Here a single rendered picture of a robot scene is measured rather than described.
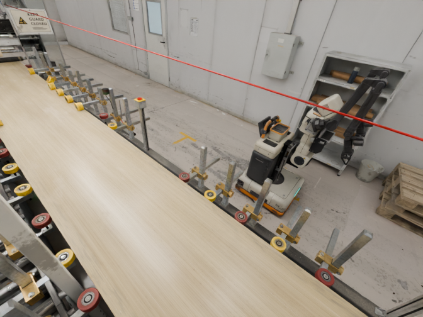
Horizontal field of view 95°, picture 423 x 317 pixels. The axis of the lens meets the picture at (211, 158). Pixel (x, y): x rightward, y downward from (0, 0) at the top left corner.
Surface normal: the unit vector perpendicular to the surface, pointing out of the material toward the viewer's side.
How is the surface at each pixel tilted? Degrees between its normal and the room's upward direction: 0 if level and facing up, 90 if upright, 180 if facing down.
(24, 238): 90
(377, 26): 90
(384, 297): 0
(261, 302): 0
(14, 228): 90
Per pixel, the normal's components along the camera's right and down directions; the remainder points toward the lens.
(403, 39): -0.64, 0.44
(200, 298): 0.09, -0.78
